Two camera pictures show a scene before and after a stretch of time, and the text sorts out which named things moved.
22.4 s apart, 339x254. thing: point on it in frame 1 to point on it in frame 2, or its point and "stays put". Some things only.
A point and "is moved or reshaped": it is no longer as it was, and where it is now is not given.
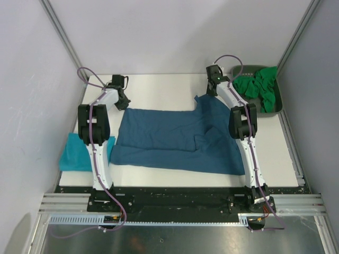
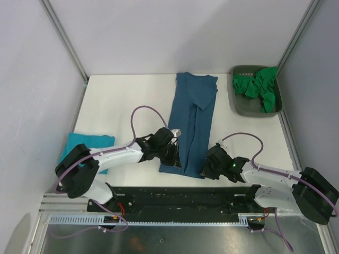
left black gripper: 124,105 to 174,161
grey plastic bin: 249,70 stays put
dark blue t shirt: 199,139 is moved or reshaped
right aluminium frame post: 311,7 stays put
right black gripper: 209,92 to 206,172
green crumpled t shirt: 261,85 stays put
